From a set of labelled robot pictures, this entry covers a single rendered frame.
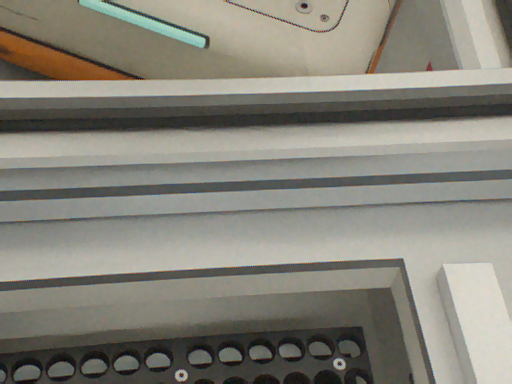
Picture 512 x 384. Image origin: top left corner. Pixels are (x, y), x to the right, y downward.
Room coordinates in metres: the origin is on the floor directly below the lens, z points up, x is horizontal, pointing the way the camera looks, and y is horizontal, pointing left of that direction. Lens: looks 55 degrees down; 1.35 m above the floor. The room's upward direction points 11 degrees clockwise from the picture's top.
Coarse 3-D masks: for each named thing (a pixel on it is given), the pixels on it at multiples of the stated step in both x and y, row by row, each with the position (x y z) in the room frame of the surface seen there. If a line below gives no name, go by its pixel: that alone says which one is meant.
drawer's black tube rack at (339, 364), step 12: (180, 348) 0.22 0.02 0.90; (180, 360) 0.22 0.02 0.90; (240, 360) 0.24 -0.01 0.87; (264, 360) 0.24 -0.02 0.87; (288, 360) 0.24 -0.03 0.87; (336, 360) 0.23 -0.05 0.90; (120, 372) 0.22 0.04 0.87; (132, 372) 0.22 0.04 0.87; (180, 372) 0.21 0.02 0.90; (228, 372) 0.21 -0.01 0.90; (240, 372) 0.22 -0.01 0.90; (252, 372) 0.22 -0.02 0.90; (264, 372) 0.22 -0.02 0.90; (276, 372) 0.22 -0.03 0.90; (288, 372) 0.22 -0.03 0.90; (300, 372) 0.22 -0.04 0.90; (312, 372) 0.22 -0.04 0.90; (324, 372) 0.22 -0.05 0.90; (336, 372) 0.23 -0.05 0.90; (348, 372) 0.23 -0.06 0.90; (360, 372) 0.23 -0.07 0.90
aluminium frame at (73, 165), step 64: (0, 128) 0.26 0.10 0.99; (64, 128) 0.26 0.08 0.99; (128, 128) 0.27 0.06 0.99; (192, 128) 0.28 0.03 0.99; (256, 128) 0.29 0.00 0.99; (320, 128) 0.29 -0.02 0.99; (384, 128) 0.30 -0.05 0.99; (448, 128) 0.31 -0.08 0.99; (0, 192) 0.24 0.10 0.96; (64, 192) 0.25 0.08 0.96; (128, 192) 0.26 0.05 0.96; (192, 192) 0.26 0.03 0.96; (256, 192) 0.27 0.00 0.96; (320, 192) 0.28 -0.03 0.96; (384, 192) 0.29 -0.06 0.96; (448, 192) 0.30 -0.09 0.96
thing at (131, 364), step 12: (132, 360) 0.24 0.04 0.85; (156, 360) 0.24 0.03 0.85; (168, 360) 0.24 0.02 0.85; (192, 360) 0.24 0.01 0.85; (204, 360) 0.24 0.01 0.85; (24, 372) 0.22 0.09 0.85; (36, 372) 0.22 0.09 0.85; (48, 372) 0.22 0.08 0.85; (60, 372) 0.22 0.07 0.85; (72, 372) 0.22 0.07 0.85; (84, 372) 0.22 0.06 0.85; (96, 372) 0.23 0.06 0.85
